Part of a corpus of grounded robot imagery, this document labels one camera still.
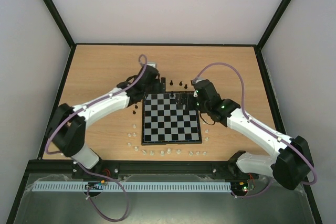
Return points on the clear plastic sheet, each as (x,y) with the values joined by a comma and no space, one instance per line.
(274,205)

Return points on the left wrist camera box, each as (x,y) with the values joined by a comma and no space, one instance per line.
(152,64)

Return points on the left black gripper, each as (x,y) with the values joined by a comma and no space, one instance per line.
(157,88)

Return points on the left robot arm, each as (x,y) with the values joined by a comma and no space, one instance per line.
(67,128)

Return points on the black aluminium rail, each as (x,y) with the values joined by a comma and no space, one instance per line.
(225,170)

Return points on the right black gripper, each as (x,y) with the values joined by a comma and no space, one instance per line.
(187,98)

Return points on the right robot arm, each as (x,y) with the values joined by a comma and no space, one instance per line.
(288,160)

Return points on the white slotted cable duct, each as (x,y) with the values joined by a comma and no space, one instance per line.
(135,187)

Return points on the black and white chessboard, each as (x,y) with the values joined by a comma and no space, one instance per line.
(163,123)

